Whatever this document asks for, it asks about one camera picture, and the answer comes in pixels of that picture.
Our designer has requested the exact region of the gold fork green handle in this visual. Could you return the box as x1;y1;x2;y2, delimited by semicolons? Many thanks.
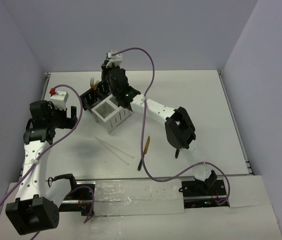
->
90;77;96;90
92;79;99;90

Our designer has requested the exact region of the white chopstick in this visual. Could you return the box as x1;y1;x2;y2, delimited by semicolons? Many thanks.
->
95;137;135;159
95;137;129;165

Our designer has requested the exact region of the gold knife green handle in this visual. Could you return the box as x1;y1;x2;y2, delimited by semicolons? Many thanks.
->
137;136;150;171

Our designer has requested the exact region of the black knife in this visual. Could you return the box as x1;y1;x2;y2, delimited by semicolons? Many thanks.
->
175;149;180;159

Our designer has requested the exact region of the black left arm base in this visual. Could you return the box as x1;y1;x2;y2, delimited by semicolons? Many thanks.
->
47;173;95;217

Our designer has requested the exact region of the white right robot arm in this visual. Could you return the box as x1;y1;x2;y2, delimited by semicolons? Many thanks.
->
101;61;196;183

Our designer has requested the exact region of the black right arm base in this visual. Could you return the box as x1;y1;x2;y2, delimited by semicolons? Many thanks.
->
179;170;229;209

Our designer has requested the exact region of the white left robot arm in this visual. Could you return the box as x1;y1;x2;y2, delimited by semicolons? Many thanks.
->
5;100;79;235

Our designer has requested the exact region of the black utensil caddy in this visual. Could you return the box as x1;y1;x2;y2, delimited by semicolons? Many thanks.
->
80;80;111;112

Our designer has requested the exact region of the white utensil caddy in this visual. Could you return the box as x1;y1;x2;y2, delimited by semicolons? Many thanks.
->
91;93;133;134

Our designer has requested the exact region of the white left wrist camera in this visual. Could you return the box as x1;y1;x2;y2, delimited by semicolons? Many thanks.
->
49;88;69;111

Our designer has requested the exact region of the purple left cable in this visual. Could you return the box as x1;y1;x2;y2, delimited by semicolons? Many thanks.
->
0;84;95;240

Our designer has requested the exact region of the purple cable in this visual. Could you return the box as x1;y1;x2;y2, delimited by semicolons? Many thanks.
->
0;84;95;240
115;46;231;206

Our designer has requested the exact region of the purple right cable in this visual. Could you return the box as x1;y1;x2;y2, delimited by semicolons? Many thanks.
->
115;46;231;206

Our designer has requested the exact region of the aluminium table rail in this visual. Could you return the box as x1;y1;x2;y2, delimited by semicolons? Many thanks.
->
18;72;50;182

